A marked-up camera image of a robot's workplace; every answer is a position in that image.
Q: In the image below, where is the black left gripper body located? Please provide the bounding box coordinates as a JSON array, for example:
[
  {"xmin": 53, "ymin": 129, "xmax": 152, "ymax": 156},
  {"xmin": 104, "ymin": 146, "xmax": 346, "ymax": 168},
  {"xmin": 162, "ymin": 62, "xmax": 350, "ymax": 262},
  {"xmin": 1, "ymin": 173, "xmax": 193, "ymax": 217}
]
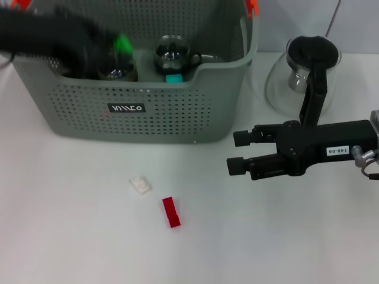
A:
[{"xmin": 0, "ymin": 5, "xmax": 103, "ymax": 79}]

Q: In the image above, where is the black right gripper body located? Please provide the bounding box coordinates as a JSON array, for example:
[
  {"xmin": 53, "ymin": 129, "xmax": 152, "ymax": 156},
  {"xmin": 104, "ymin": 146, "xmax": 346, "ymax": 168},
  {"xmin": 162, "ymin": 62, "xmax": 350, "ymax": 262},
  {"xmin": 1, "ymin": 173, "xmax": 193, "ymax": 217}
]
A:
[{"xmin": 275, "ymin": 120, "xmax": 374, "ymax": 178}]

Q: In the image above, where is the green building brick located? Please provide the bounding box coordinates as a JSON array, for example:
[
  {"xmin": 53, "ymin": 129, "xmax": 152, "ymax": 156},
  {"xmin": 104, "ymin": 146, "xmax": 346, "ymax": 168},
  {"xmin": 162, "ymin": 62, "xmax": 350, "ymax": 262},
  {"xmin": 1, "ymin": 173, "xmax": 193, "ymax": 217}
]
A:
[{"xmin": 114, "ymin": 32, "xmax": 134, "ymax": 59}]

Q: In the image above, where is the glass teacup with black base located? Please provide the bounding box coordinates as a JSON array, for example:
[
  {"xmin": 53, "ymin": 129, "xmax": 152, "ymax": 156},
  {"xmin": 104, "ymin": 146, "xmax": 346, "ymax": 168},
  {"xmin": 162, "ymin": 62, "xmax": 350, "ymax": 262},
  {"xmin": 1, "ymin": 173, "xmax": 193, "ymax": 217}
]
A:
[
  {"xmin": 152, "ymin": 35, "xmax": 203, "ymax": 77},
  {"xmin": 97, "ymin": 51, "xmax": 139, "ymax": 82}
]

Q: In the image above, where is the dark red long brick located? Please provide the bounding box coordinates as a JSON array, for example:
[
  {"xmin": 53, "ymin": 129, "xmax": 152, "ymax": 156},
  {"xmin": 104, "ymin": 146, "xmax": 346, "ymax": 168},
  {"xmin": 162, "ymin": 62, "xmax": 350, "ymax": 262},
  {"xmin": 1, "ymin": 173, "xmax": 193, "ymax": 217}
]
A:
[{"xmin": 162, "ymin": 196, "xmax": 181, "ymax": 228}]

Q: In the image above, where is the grey perforated storage bin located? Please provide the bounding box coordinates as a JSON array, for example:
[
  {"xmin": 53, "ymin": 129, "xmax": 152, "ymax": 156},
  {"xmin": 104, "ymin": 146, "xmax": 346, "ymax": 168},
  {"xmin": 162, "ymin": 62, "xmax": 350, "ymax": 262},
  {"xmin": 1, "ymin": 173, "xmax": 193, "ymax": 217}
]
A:
[{"xmin": 0, "ymin": 0, "xmax": 261, "ymax": 145}]

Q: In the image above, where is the orange bin handle clip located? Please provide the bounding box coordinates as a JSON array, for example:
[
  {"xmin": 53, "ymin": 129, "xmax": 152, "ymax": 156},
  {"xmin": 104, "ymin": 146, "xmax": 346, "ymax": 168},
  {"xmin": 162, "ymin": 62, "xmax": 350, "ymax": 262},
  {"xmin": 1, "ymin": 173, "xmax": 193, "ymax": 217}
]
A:
[
  {"xmin": 11, "ymin": 0, "xmax": 33, "ymax": 10},
  {"xmin": 246, "ymin": 0, "xmax": 260, "ymax": 19}
]

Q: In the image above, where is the right arm gripper cable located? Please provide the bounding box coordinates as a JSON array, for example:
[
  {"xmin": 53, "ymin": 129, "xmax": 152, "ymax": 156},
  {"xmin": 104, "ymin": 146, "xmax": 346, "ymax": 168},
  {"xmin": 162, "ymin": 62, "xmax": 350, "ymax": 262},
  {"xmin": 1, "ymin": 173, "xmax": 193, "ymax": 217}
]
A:
[{"xmin": 351, "ymin": 144, "xmax": 379, "ymax": 180}]

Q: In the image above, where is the arm gripper cable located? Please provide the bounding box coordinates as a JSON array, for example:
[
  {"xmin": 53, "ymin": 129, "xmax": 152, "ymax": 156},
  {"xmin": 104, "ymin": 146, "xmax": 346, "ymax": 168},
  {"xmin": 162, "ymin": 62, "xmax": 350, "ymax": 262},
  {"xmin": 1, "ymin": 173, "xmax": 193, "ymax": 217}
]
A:
[
  {"xmin": 351, "ymin": 144, "xmax": 379, "ymax": 180},
  {"xmin": 0, "ymin": 52, "xmax": 16, "ymax": 68}
]

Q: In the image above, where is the left arm gripper cable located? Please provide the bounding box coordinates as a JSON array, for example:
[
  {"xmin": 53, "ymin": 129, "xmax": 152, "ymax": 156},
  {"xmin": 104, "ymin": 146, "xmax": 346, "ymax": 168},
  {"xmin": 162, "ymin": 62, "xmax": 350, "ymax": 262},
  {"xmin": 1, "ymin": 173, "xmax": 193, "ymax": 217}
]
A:
[{"xmin": 0, "ymin": 52, "xmax": 16, "ymax": 68}]

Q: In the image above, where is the glass teapot with black handle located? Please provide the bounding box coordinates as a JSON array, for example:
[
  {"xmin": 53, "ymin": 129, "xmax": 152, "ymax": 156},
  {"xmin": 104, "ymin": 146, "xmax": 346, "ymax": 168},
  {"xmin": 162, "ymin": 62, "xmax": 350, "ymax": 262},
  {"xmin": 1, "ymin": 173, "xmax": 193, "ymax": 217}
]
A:
[{"xmin": 264, "ymin": 34, "xmax": 342, "ymax": 125}]

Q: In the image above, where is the thin grey background cable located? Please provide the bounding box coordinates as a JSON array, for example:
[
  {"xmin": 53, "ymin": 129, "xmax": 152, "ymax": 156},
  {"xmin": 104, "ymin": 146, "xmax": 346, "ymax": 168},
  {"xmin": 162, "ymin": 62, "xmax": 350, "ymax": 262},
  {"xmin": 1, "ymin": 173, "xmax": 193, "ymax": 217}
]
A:
[{"xmin": 324, "ymin": 0, "xmax": 341, "ymax": 38}]

